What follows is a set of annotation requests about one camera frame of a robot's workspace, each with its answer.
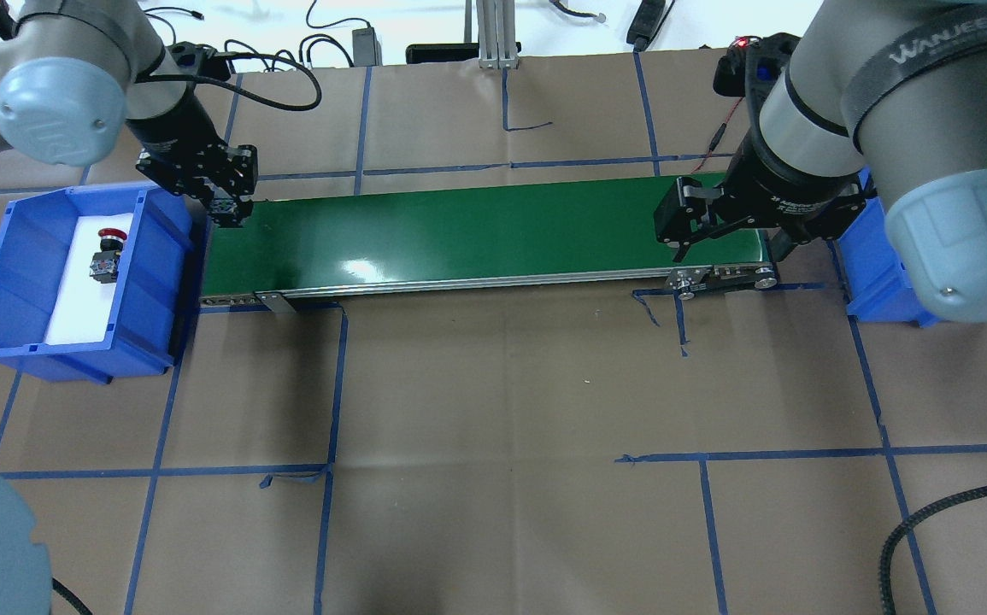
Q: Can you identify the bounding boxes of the aluminium frame post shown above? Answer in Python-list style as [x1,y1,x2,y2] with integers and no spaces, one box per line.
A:
[474,0,520,70]

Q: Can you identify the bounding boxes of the blue bin with buttons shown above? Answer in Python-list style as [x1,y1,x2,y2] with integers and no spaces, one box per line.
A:
[0,183,193,384]

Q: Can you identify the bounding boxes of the blue destination bin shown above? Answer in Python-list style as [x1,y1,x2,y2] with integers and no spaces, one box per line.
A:
[836,195,942,328]

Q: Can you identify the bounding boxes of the white foam pad source bin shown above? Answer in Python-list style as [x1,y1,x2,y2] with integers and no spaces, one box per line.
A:
[44,213,133,345]

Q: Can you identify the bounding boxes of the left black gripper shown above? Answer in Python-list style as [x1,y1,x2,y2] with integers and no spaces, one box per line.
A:
[126,94,258,227]

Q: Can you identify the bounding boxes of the black braided cable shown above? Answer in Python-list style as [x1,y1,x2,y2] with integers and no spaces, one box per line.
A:
[879,478,987,615]

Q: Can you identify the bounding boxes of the green conveyor belt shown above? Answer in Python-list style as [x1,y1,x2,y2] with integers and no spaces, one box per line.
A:
[201,178,781,307]

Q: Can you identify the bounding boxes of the red black wire pair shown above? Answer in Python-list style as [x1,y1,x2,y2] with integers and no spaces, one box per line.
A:
[688,96,746,177]

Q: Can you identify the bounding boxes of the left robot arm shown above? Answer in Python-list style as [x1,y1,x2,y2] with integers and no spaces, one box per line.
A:
[0,1,258,227]

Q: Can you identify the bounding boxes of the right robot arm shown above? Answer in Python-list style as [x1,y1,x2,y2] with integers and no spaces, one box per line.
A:
[654,1,987,323]

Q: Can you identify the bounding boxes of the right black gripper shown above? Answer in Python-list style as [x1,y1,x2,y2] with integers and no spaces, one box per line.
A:
[654,130,869,262]

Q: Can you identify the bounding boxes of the red push button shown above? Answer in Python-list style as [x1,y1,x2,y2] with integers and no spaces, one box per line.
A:
[88,227,127,284]

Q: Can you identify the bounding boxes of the black power adapter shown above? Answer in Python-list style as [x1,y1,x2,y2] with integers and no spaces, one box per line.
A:
[351,26,383,67]

